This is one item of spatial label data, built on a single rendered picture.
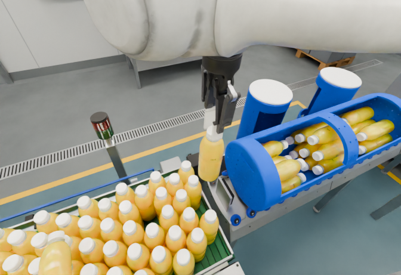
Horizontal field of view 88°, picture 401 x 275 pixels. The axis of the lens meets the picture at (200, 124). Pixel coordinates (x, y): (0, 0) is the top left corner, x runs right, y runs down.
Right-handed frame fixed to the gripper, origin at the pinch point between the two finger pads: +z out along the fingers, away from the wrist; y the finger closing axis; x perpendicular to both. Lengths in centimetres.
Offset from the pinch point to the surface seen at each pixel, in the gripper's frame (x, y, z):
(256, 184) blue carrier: -15.9, -7.6, 28.6
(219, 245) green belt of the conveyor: 0, -15, 53
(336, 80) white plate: -124, 43, 41
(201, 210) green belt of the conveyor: 0, 0, 53
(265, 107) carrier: -60, 40, 44
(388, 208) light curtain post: -155, -33, 124
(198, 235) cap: 9.1, -13.8, 32.7
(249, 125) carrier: -57, 45, 64
